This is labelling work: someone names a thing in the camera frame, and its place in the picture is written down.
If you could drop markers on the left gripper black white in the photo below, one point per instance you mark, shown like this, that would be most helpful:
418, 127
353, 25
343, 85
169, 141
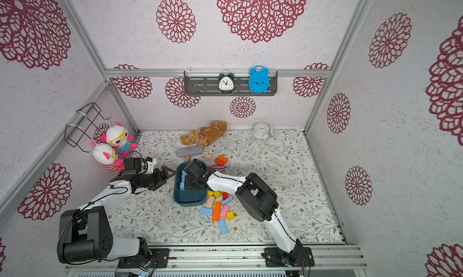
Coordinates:
161, 179

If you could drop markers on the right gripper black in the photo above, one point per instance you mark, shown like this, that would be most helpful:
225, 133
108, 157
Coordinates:
192, 181

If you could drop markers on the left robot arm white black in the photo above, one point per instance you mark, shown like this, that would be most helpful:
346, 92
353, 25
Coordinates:
85, 234

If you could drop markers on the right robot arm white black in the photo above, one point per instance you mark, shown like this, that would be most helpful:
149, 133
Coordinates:
257, 198

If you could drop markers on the red rectangular block by orange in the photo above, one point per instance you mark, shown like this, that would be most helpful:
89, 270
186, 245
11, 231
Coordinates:
220, 162

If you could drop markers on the grey fabric glasses case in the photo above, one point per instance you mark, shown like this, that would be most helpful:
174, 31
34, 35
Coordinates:
189, 151

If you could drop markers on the dark teal plastic bin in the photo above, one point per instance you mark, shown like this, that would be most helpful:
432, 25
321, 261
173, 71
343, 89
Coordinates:
187, 198

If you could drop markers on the long natural wooden block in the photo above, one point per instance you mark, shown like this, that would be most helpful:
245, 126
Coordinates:
210, 202

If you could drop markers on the brown teddy bear plush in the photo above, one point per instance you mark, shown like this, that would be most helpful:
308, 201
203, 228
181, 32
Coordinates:
205, 136

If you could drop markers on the long orange block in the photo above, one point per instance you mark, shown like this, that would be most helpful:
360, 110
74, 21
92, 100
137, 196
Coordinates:
216, 212

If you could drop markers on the light blue block left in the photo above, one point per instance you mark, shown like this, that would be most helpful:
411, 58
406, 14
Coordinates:
206, 211

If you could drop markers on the light blue narrow block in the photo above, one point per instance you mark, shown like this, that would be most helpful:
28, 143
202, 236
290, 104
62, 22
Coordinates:
227, 201

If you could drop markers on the pink block lower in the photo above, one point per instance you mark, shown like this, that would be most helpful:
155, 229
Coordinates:
224, 212

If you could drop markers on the yellow cube far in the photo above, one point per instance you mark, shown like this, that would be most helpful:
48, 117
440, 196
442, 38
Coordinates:
230, 216

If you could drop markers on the light blue block far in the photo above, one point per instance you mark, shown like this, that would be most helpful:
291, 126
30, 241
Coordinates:
222, 227

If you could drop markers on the white owl plush yellow glasses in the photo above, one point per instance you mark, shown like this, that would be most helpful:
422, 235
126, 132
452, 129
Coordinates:
118, 137

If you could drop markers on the white plush striped legs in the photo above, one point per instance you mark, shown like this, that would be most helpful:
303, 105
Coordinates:
108, 157

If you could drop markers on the white alarm clock on table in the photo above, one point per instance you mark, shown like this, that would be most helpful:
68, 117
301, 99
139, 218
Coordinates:
262, 131

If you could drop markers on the dark green alarm clock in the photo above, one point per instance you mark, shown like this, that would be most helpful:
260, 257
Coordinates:
226, 83

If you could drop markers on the blue alarm clock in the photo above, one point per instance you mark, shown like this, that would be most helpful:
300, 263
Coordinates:
259, 80

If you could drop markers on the black wire wall basket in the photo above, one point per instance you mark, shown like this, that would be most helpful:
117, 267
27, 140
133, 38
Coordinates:
91, 126

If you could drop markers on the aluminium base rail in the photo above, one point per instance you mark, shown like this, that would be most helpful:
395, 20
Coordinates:
255, 257

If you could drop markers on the grey wall shelf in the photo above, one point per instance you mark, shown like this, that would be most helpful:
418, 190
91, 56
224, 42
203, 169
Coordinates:
207, 85

